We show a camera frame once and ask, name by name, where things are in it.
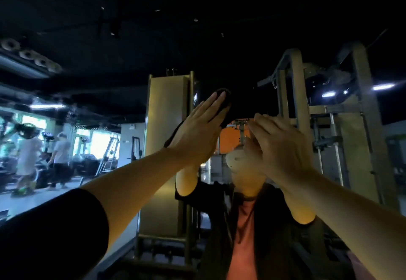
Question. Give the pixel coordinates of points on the person's left forearm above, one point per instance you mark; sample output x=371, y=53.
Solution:
x=136, y=191

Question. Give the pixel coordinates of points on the dark brown cleaning cloth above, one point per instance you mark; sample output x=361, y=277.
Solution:
x=225, y=102

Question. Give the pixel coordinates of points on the person's left hand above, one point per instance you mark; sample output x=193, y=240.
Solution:
x=196, y=134

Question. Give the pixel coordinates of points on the person's right hand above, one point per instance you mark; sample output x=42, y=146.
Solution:
x=282, y=149

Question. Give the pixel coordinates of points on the person's right forearm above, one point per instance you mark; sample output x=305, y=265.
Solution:
x=352, y=216

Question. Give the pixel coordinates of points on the large wall mirror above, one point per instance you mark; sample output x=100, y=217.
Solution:
x=95, y=35

